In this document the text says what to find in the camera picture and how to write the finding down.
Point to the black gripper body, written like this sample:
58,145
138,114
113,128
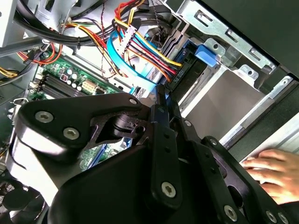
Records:
105,198

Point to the person's right hand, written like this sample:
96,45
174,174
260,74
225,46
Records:
280,172

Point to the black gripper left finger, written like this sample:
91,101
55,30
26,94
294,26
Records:
77,112

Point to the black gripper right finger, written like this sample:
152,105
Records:
222,182

